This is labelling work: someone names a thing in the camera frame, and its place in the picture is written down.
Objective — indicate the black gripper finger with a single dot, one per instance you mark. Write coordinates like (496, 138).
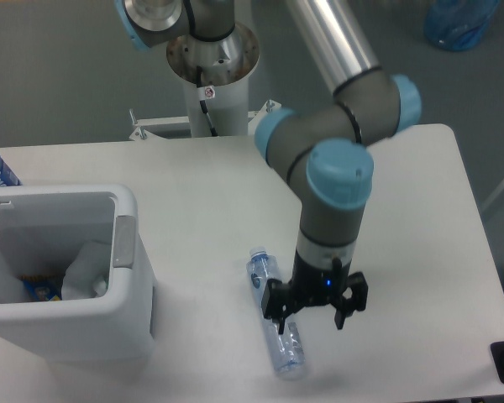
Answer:
(351, 295)
(278, 303)

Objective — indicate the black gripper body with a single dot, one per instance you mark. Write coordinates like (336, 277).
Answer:
(312, 286)

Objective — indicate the clear crushed plastic bottle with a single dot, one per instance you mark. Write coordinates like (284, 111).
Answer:
(285, 350)

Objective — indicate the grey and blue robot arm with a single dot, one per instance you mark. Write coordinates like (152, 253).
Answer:
(323, 157)

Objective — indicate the white open trash can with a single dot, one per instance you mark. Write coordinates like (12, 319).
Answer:
(42, 229)

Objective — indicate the blue snack wrapper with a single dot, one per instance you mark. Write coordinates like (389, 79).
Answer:
(43, 287)

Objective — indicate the blue plastic bag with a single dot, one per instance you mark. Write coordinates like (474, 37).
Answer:
(458, 25)

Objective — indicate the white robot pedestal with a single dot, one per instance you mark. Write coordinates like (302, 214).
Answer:
(214, 77)

